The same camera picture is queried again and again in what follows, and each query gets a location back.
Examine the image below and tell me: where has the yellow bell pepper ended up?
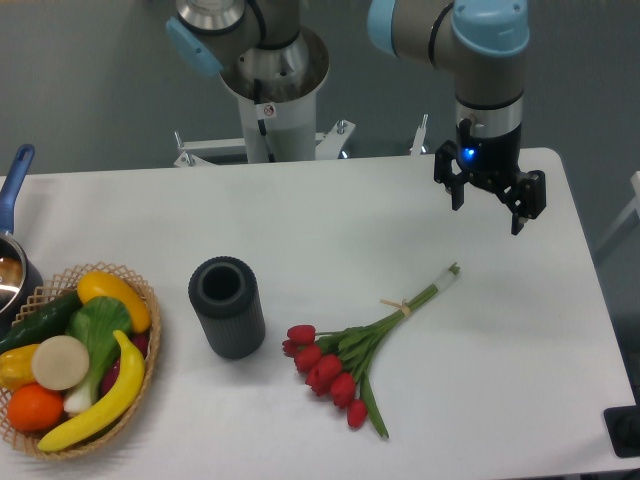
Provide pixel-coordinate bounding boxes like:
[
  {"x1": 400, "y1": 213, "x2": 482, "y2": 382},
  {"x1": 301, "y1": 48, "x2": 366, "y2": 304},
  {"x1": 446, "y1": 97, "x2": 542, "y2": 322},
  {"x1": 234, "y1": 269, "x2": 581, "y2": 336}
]
[{"x1": 1, "y1": 344, "x2": 39, "y2": 391}]

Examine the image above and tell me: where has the yellow banana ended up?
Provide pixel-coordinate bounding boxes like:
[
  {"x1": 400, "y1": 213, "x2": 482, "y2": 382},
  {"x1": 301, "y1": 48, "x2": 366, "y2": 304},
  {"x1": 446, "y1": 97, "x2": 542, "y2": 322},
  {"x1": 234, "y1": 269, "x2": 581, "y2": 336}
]
[{"x1": 37, "y1": 330, "x2": 145, "y2": 453}]

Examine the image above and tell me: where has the red tulip bouquet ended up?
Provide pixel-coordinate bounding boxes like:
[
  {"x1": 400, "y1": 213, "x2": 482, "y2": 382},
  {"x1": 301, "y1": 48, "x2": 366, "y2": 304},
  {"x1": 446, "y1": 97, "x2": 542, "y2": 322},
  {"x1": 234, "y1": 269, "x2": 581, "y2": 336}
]
[{"x1": 282, "y1": 263, "x2": 461, "y2": 439}]

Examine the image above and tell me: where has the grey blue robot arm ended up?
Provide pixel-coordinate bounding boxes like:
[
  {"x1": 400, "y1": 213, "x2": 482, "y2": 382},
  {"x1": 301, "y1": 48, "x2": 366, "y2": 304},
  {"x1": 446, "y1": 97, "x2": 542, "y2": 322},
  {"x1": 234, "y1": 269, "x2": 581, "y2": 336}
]
[{"x1": 165, "y1": 1, "x2": 546, "y2": 233}]

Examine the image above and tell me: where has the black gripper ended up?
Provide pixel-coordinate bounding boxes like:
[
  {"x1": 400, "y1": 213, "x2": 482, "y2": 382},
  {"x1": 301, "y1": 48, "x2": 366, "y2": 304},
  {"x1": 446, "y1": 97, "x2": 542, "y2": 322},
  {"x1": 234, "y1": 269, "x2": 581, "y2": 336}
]
[{"x1": 434, "y1": 119, "x2": 546, "y2": 235}]

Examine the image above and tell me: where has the orange fruit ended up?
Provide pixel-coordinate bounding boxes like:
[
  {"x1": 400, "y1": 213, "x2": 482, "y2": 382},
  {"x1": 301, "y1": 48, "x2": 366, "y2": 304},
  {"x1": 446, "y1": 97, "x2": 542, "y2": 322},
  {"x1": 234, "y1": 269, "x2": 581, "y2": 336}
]
[{"x1": 7, "y1": 383, "x2": 63, "y2": 432}]

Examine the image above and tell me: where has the beige round disc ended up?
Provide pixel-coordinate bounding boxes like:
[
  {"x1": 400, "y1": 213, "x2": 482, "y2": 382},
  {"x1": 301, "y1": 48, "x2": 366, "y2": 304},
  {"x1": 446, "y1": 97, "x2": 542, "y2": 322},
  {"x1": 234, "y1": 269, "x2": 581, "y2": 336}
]
[{"x1": 31, "y1": 335, "x2": 90, "y2": 391}]

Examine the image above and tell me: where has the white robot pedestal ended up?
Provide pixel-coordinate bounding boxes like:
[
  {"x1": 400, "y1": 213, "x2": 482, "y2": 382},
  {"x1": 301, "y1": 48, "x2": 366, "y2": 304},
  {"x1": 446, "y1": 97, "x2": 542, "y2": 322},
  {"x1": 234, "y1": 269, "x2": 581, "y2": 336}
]
[{"x1": 166, "y1": 18, "x2": 356, "y2": 164}]

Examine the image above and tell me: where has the dark grey ribbed vase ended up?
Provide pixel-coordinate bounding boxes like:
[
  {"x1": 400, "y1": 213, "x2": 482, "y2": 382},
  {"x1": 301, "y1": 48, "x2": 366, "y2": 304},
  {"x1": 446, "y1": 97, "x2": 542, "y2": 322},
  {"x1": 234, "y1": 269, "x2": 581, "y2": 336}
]
[{"x1": 188, "y1": 256, "x2": 266, "y2": 360}]

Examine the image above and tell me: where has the dark red vegetable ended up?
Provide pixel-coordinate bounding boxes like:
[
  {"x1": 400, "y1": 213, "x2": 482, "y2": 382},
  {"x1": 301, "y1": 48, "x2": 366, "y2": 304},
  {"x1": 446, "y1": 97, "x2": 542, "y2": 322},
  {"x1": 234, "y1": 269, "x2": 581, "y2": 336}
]
[{"x1": 100, "y1": 333, "x2": 149, "y2": 397}]

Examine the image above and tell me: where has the green bok choy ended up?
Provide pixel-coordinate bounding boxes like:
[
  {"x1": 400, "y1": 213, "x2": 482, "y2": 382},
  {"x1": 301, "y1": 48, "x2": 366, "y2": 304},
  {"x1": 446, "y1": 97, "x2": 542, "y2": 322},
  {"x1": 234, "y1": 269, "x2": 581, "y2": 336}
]
[{"x1": 64, "y1": 296, "x2": 132, "y2": 416}]

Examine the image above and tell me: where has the woven wicker basket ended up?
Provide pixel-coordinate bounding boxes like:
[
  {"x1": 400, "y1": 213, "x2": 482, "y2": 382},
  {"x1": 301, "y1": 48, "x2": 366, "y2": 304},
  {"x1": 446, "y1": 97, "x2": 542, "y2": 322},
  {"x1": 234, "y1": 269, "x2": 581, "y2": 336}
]
[{"x1": 1, "y1": 262, "x2": 161, "y2": 460}]

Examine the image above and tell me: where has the green cucumber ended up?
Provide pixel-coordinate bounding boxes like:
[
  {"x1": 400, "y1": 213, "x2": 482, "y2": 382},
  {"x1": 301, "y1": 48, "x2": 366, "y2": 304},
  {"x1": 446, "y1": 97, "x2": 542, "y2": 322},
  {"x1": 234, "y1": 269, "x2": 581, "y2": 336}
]
[{"x1": 1, "y1": 290, "x2": 82, "y2": 353}]

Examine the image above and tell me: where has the black device at edge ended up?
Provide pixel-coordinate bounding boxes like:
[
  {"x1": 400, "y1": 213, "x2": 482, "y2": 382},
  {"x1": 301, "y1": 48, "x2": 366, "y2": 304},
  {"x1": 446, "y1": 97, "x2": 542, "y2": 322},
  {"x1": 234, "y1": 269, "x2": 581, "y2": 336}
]
[{"x1": 603, "y1": 405, "x2": 639, "y2": 458}]

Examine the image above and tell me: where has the blue handled saucepan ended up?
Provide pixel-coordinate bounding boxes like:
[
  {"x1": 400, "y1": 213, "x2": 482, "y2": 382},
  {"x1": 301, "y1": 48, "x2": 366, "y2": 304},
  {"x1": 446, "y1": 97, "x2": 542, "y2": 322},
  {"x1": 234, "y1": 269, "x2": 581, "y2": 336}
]
[{"x1": 1, "y1": 144, "x2": 43, "y2": 337}]

